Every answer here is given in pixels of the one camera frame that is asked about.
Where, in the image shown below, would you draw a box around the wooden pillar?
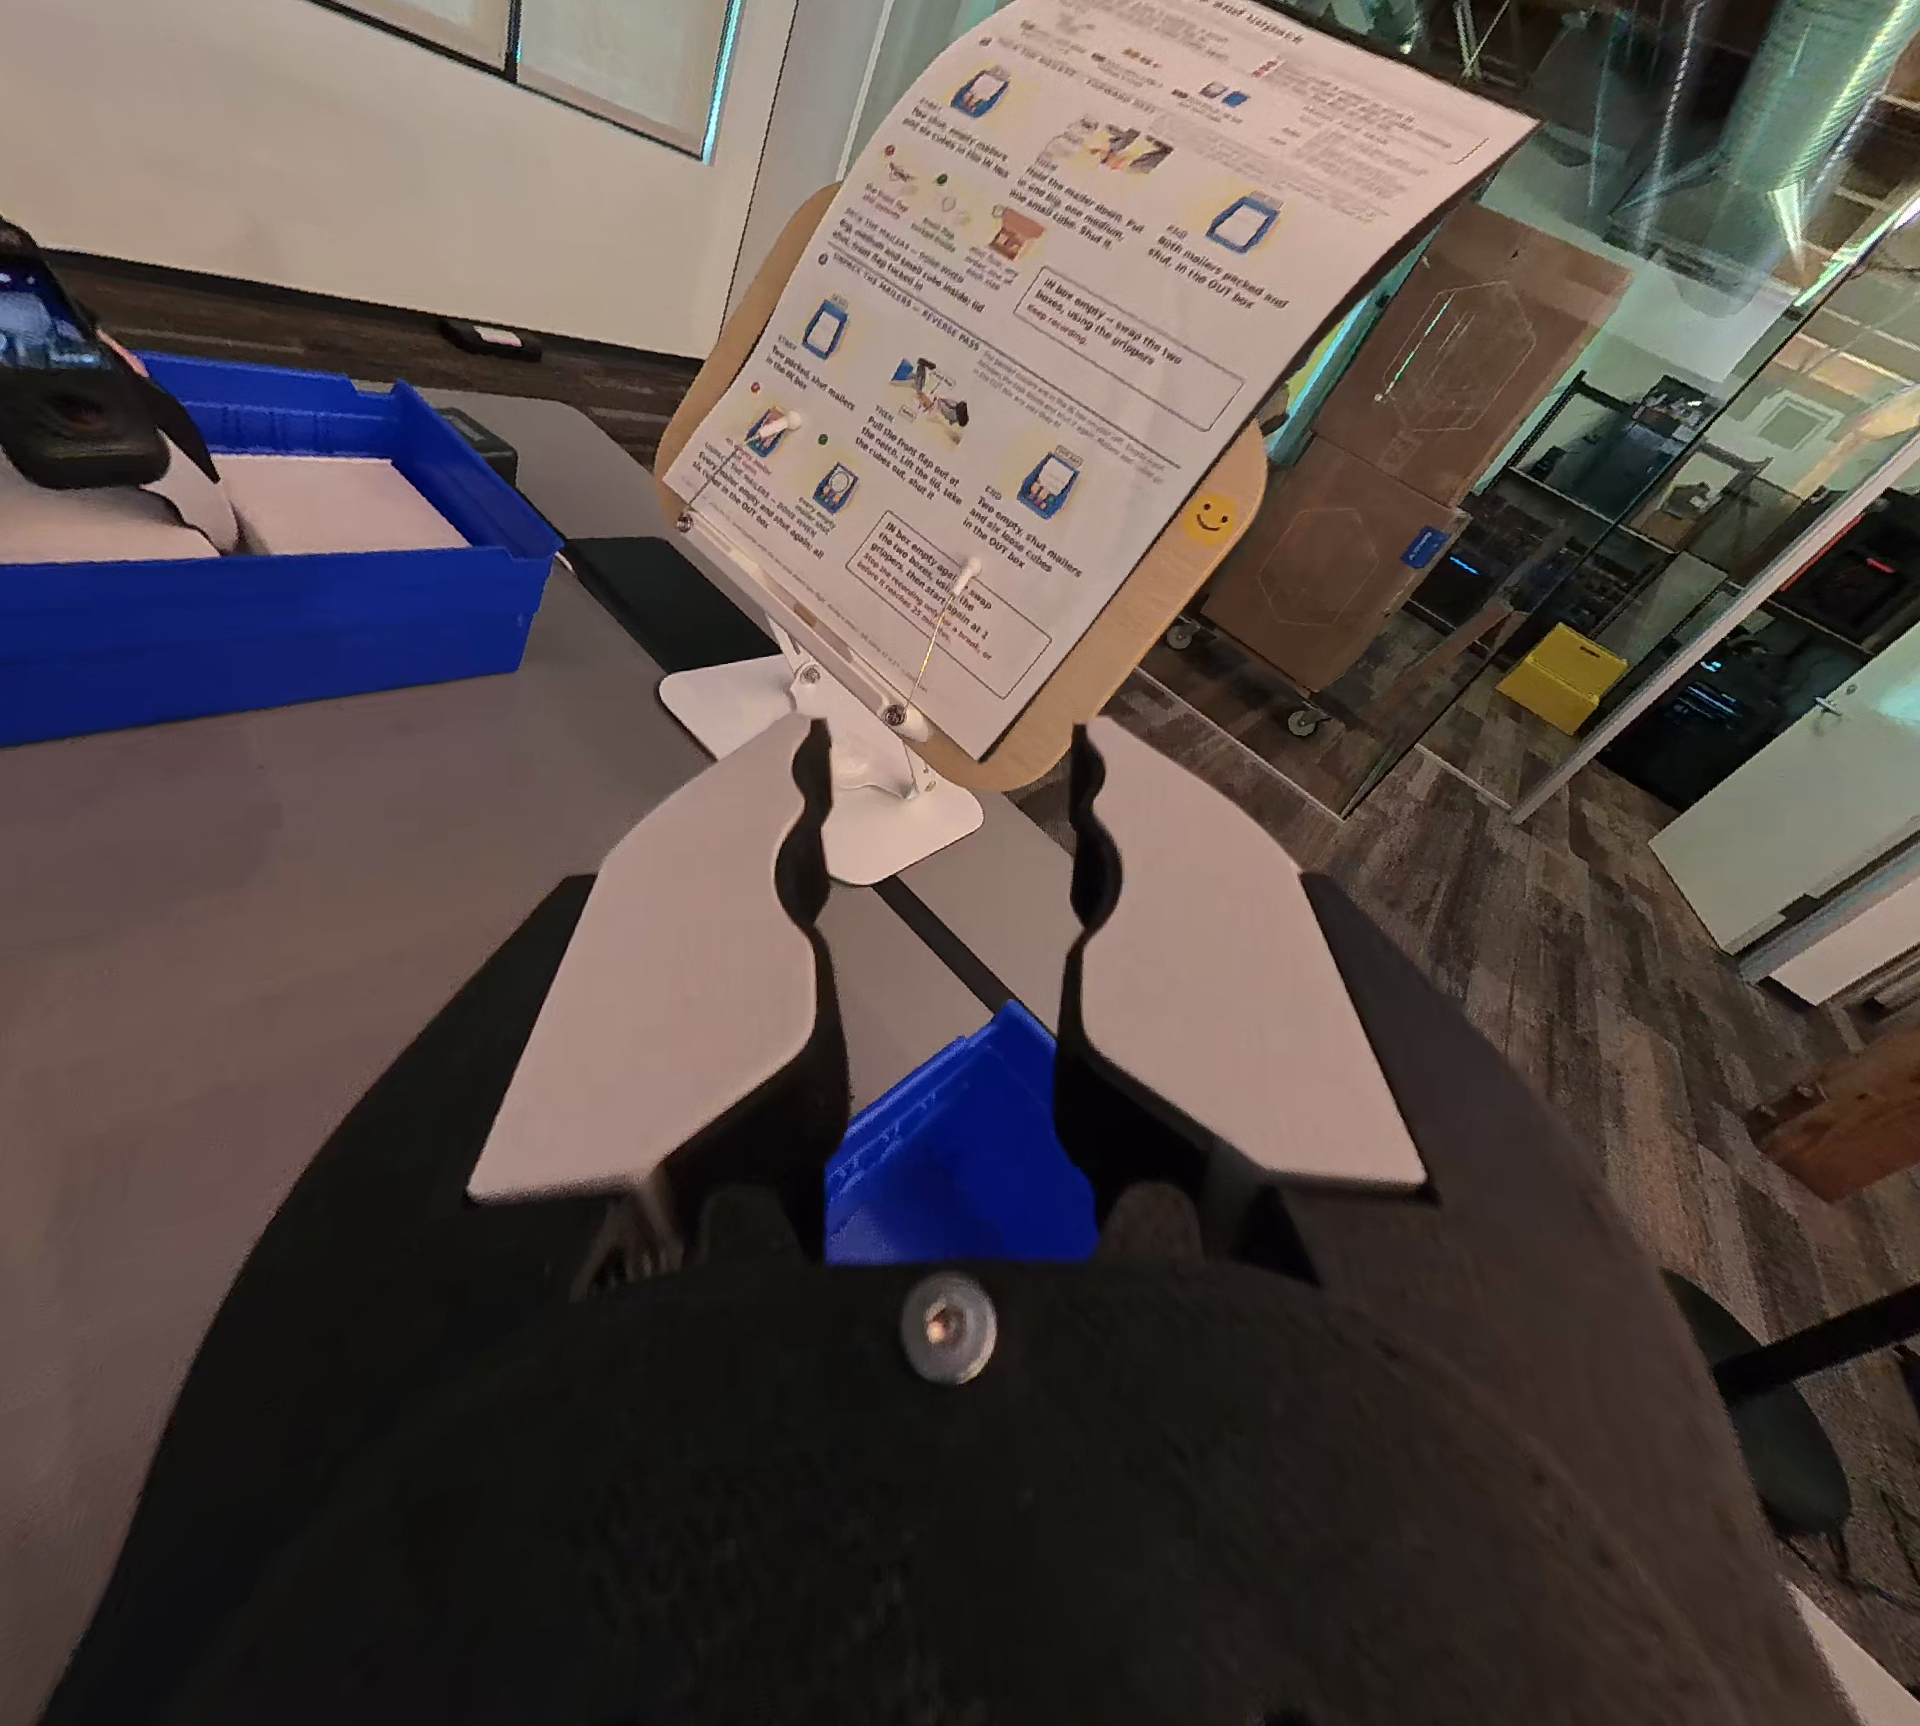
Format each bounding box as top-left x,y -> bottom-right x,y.
1752,1018 -> 1920,1208

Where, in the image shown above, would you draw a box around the black device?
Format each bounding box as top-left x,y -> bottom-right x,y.
433,405 -> 521,484

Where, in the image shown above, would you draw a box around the large brown cardboard box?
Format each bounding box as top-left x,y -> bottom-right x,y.
1321,198 -> 1634,513
1198,430 -> 1476,738

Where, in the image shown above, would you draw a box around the silver ventilation duct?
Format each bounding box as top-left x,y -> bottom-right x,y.
1613,0 -> 1920,257

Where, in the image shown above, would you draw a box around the white door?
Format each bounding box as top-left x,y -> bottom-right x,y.
1650,664 -> 1920,961

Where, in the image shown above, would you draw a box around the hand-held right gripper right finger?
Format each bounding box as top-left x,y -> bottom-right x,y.
1051,719 -> 1431,1236

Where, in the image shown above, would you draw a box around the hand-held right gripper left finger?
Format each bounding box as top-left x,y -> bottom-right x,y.
468,719 -> 855,1260

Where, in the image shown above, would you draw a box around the blue plastic bin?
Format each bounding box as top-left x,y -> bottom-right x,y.
821,997 -> 1108,1266
0,349 -> 566,751

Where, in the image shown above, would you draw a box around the yellow plastic bin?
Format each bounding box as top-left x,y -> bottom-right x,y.
1495,622 -> 1630,738

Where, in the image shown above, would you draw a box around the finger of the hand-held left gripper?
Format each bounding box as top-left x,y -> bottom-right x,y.
138,442 -> 245,556

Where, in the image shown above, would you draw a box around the printed instruction sheet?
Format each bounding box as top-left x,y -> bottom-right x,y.
658,0 -> 1547,765

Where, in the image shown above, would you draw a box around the black equipment cabinet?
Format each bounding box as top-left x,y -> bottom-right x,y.
1594,513 -> 1920,815

